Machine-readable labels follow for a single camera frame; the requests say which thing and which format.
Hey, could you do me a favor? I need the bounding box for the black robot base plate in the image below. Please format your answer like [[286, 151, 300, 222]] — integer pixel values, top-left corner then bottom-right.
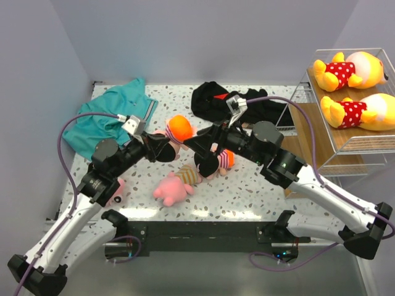
[[116, 221, 310, 257]]

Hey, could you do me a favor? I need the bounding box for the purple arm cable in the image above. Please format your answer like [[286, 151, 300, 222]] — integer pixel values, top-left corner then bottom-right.
[[12, 112, 143, 296], [245, 96, 395, 274]]

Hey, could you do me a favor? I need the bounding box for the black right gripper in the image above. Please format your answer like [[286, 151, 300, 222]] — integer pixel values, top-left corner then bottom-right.
[[183, 112, 265, 165]]

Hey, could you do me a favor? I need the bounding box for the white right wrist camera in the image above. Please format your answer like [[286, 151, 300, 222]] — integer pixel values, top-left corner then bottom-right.
[[226, 95, 247, 127]]

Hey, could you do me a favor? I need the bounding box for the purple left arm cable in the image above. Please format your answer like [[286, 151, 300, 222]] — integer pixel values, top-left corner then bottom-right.
[[12, 112, 143, 296]]

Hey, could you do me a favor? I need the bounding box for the black-haired doll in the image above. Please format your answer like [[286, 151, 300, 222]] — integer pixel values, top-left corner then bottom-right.
[[154, 115, 197, 160], [194, 149, 235, 179]]

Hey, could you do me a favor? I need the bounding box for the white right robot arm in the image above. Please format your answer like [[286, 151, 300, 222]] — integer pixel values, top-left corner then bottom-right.
[[184, 121, 393, 260]]

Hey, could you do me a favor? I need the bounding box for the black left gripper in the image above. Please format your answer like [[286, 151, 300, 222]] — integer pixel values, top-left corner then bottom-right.
[[111, 129, 169, 178]]

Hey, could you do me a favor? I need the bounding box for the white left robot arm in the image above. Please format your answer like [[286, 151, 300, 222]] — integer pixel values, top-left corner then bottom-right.
[[7, 133, 169, 295]]

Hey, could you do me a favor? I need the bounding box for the black printed shirt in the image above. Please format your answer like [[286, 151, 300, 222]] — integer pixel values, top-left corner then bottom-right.
[[191, 81, 294, 127]]

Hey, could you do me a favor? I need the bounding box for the teal striped-trim shirt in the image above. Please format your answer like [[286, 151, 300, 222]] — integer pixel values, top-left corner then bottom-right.
[[62, 78, 158, 160]]

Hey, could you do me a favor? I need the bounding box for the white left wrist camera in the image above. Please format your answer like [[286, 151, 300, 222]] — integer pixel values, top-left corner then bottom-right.
[[122, 115, 146, 136]]

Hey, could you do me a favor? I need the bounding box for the yellow polka-dot plush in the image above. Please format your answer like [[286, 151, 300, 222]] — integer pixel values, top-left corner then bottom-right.
[[313, 51, 388, 92], [320, 93, 394, 131]]

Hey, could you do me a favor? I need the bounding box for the pink pig plush, centre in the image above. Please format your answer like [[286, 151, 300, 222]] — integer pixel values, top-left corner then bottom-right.
[[153, 165, 202, 207]]

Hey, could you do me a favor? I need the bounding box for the aluminium frame rail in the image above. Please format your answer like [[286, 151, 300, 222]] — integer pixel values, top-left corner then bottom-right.
[[46, 218, 365, 247]]

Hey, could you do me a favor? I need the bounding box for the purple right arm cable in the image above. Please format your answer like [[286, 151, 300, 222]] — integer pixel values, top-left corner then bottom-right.
[[245, 96, 395, 274]]

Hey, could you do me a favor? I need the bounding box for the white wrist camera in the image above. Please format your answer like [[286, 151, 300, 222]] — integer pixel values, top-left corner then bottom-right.
[[226, 95, 247, 127], [122, 115, 146, 136]]

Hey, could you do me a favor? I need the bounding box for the pink pig plush, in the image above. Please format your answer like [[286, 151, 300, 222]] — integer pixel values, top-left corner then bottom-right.
[[106, 178, 125, 207], [153, 165, 202, 207]]

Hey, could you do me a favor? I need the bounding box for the pink pig plush, left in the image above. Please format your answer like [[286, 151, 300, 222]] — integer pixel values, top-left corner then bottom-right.
[[106, 178, 125, 207]]

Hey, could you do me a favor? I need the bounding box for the white wire wooden shelf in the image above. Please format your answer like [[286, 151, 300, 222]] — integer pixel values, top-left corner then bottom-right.
[[276, 48, 394, 189]]

